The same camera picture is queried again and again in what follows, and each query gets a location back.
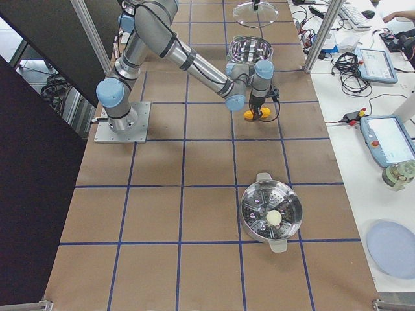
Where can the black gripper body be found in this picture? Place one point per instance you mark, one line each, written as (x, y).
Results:
(256, 102)

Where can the yellow plastic corn cob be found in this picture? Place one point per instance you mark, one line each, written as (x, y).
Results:
(266, 113)

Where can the glass pot lid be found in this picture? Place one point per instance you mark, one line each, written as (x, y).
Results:
(255, 14)

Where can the stainless steel pot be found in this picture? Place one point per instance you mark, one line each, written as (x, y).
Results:
(249, 50)

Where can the steel steamer basket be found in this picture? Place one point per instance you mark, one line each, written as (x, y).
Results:
(267, 194)

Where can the white steamed bun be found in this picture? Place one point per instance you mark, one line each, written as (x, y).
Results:
(274, 217)

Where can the upper teach pendant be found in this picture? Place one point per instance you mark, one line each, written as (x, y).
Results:
(375, 66)

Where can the teach pendant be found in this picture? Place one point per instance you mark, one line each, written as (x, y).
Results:
(375, 66)
(387, 139)

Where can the white keyboard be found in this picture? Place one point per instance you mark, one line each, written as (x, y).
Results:
(354, 17)

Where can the lower teach pendant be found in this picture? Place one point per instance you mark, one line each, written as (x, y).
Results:
(387, 139)

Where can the black computer mouse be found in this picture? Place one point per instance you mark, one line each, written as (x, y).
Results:
(368, 14)

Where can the glass jar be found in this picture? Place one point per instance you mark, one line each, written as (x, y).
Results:
(399, 174)

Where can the light blue plate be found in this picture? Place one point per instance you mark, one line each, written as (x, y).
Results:
(391, 246)

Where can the aluminium frame post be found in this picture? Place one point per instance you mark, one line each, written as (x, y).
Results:
(322, 34)

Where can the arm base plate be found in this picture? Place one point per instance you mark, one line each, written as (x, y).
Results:
(132, 128)

